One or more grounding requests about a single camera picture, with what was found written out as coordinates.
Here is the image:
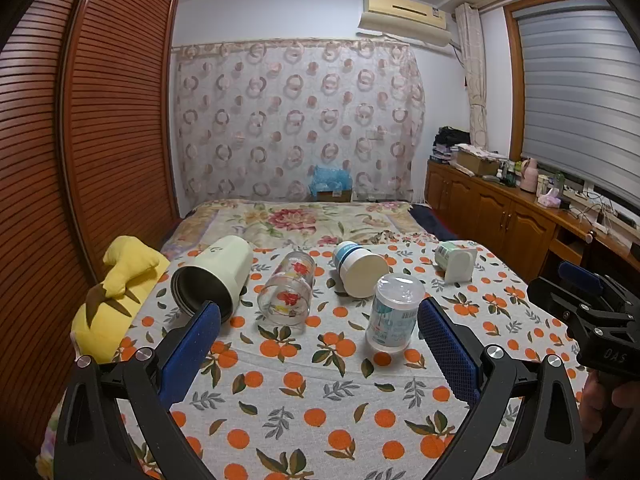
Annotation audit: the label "beige patterned window curtain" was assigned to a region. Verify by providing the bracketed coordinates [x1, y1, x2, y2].
[454, 2, 488, 147]

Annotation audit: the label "brown slatted wooden wardrobe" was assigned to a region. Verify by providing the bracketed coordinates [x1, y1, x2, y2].
[0, 0, 181, 456]

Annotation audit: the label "cream mug with dark inside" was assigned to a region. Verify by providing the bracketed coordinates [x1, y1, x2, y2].
[170, 235, 254, 325]

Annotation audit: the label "brown box with cloth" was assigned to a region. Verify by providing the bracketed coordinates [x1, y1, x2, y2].
[452, 144, 503, 177]

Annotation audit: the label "dark blue bedding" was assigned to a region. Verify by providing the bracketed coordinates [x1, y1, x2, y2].
[410, 206, 468, 243]

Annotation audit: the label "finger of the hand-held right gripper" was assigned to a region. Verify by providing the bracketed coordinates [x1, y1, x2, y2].
[527, 276, 588, 333]
[558, 261, 627, 307]

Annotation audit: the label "white cables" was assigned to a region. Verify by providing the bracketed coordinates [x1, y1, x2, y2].
[575, 195, 621, 231]

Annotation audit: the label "floral blanket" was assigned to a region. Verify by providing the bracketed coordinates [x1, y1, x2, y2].
[160, 199, 441, 261]

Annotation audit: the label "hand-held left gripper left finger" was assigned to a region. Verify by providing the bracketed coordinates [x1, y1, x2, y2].
[52, 301, 223, 480]

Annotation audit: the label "ring pattern sheer curtain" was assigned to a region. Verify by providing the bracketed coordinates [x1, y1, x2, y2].
[170, 39, 427, 206]

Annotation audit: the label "small white cup green label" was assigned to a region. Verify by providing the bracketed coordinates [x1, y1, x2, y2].
[434, 241, 478, 282]

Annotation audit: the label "clear plastic cup blue print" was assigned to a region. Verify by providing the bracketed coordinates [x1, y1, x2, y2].
[366, 274, 426, 353]

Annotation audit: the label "wall air conditioner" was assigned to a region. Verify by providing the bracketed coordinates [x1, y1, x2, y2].
[359, 0, 453, 47]

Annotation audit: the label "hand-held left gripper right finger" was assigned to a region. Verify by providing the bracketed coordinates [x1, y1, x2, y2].
[417, 297, 587, 480]

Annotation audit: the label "white cup with blue band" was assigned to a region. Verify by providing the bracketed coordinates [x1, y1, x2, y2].
[332, 241, 390, 297]

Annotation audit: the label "grey window blind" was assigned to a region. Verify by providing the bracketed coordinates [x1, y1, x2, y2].
[515, 0, 640, 191]

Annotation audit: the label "person's right hand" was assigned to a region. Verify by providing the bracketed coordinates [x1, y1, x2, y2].
[582, 372, 621, 443]

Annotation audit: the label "pink thermos jug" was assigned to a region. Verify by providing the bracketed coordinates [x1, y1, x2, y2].
[520, 157, 540, 192]

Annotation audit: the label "clear glass with red print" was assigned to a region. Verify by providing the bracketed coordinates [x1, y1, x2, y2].
[257, 250, 317, 332]

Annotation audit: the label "pile of dark clothes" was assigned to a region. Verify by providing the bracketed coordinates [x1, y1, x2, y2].
[432, 126, 472, 163]

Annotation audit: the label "wooden side cabinet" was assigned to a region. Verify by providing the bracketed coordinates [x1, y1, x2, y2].
[425, 159, 640, 286]

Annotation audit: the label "orange fruit print bedsheet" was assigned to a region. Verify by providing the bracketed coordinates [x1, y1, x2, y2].
[37, 242, 591, 480]

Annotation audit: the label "yellow plush toy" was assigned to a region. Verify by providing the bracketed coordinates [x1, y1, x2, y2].
[71, 236, 171, 365]

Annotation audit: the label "blue plastic bag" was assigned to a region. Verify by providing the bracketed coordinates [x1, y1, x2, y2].
[309, 164, 353, 196]

